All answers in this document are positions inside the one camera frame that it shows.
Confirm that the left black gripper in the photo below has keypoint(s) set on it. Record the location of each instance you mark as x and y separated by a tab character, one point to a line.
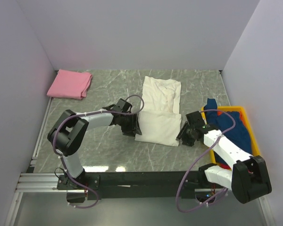
134	126

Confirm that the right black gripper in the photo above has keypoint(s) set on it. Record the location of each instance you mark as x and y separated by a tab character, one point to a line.
181	134

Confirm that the white t shirt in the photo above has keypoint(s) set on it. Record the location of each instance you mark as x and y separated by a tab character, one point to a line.
160	119

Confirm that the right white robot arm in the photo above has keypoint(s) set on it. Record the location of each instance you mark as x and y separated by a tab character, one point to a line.
247	176

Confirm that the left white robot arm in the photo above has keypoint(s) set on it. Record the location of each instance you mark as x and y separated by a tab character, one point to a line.
69	130

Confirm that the orange t shirt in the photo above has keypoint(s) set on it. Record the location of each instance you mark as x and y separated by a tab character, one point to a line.
240	116

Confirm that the blue t shirt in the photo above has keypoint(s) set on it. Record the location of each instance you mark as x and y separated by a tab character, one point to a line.
239	135

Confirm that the yellow plastic bin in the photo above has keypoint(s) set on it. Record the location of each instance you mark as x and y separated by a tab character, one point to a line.
211	106

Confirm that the black base bar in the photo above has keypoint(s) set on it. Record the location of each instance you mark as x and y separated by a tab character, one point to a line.
108	185

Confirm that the folded pink t shirt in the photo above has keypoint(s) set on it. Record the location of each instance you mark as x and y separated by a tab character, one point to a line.
69	84

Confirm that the aluminium frame rail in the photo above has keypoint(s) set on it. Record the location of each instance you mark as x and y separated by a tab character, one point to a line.
31	182

